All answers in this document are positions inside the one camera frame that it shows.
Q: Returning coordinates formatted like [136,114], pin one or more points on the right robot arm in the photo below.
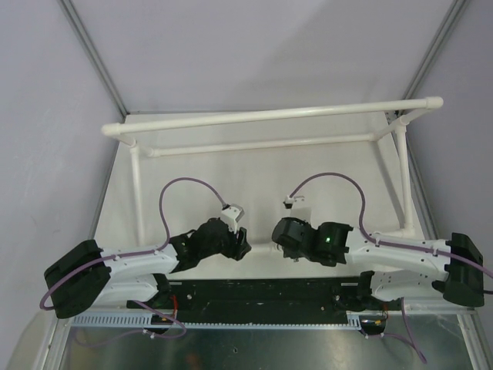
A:
[413,268]

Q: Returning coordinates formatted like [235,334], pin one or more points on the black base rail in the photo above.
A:
[288,301]

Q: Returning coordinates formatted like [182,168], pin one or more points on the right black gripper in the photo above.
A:
[291,254]

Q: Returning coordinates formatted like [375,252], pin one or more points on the aluminium table frame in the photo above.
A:
[426,333]

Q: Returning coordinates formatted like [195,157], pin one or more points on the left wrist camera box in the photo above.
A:
[231,215]

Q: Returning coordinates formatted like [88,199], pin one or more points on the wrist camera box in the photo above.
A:
[293,202]
[231,215]

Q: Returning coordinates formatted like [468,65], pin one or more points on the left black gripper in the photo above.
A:
[238,247]

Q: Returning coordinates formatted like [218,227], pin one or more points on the white PVC pipe frame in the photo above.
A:
[148,136]

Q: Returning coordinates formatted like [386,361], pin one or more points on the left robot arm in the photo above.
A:
[89,276]

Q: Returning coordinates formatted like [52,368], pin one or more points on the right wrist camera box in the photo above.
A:
[293,202]

